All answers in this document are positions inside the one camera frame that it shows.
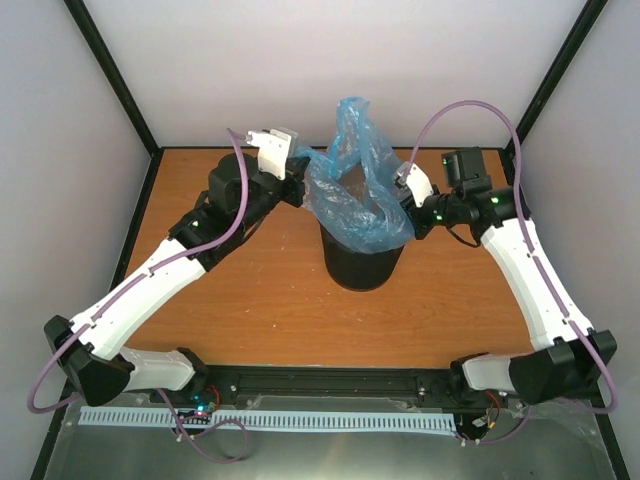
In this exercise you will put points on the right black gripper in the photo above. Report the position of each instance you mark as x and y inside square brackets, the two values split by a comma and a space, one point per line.
[420, 230]

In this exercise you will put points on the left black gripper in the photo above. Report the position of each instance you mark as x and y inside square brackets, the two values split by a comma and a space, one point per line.
[296, 170]

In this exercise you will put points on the blue translucent trash bag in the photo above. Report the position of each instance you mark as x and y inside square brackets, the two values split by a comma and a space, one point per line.
[357, 141]

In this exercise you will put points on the black mesh trash bin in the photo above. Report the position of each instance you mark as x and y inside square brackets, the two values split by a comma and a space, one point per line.
[352, 270]

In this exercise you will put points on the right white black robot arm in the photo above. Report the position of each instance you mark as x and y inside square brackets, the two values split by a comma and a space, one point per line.
[568, 353]

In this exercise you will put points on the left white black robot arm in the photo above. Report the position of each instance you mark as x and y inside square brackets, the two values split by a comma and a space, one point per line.
[90, 348]

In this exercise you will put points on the small green-lit circuit board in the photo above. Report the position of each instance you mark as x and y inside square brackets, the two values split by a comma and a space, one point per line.
[207, 403]

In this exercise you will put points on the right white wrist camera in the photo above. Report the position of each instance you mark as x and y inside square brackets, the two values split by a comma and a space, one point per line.
[412, 178]

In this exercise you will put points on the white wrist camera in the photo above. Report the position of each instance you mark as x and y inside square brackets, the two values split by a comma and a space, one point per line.
[275, 147]
[412, 178]

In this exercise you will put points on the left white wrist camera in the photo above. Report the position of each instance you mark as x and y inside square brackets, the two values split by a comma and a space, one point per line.
[275, 147]

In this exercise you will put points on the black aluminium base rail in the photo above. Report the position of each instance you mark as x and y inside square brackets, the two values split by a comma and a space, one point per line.
[233, 382]

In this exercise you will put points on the left black frame post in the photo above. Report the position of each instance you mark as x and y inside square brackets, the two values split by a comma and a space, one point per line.
[93, 38]

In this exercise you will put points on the black frame post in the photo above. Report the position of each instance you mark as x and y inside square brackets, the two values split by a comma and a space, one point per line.
[93, 38]
[578, 33]

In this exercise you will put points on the right black frame post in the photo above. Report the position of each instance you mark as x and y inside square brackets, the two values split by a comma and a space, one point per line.
[578, 33]

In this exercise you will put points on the light blue slotted cable duct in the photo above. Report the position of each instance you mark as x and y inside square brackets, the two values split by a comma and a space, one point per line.
[274, 421]

